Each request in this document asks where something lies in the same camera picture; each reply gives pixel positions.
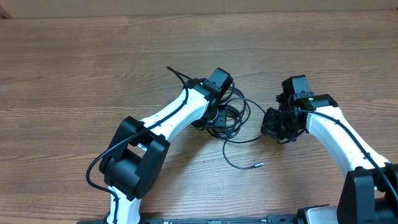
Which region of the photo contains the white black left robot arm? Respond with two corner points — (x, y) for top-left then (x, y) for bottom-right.
(99, 78), (233, 223)

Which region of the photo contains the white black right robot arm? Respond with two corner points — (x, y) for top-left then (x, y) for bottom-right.
(261, 91), (397, 224)

